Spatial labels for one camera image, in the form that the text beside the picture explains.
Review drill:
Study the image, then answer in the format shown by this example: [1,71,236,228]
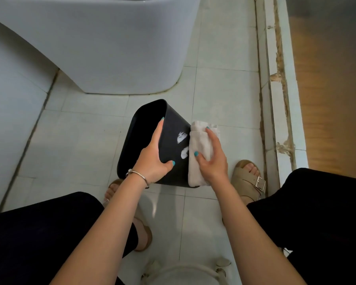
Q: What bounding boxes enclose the person's left forearm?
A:
[50,175,150,285]

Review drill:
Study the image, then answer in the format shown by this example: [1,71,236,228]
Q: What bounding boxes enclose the white curved plastic strap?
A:
[140,256,233,285]

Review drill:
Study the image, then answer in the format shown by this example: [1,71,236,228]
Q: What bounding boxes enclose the white toilet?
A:
[0,0,202,95]

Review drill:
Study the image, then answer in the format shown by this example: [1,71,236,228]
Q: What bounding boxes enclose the person's right beige sandal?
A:
[231,159,267,205]

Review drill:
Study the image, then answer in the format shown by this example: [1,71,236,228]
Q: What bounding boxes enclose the white door threshold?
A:
[254,0,309,196]

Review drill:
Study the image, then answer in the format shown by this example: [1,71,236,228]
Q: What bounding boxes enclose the person's right forearm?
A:
[210,175,308,285]

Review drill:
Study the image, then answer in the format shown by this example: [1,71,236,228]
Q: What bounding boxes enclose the silver bracelet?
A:
[125,168,150,189]

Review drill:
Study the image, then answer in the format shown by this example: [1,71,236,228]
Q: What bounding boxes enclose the person's left hand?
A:
[133,116,176,185]

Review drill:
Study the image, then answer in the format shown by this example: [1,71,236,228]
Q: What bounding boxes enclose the person's black trousers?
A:
[0,167,356,285]

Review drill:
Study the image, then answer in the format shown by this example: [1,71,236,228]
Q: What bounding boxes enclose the white cleaning cloth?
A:
[187,120,221,187]

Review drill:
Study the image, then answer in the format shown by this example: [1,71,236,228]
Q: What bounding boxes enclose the person's beige sandal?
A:
[103,179,153,253]
[231,159,267,205]

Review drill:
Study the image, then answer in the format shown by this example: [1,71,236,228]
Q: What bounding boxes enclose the person's left beige sandal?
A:
[103,179,153,253]

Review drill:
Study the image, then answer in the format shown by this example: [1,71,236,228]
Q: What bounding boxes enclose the person's right hand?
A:
[194,127,229,186]

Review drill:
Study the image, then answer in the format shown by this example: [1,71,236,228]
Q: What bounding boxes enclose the black plastic waste bin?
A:
[116,99,201,188]

